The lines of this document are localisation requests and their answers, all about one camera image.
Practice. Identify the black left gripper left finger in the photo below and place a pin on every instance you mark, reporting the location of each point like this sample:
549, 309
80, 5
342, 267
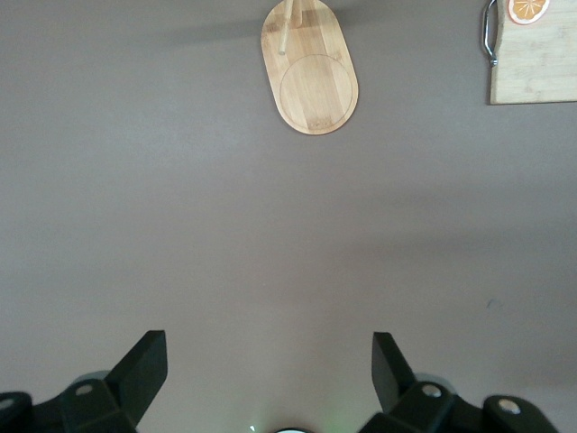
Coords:
135, 383

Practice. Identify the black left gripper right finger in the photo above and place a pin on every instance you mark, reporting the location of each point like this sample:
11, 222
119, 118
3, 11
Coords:
396, 388

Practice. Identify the wooden mug rack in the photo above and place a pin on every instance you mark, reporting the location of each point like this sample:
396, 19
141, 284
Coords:
315, 90

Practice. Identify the brown table cover mat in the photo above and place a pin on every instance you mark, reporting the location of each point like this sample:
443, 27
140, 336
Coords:
180, 203

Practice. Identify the wooden cutting board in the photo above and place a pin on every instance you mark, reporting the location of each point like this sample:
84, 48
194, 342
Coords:
536, 63

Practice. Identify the orange slice toy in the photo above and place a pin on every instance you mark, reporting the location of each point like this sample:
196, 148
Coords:
527, 11

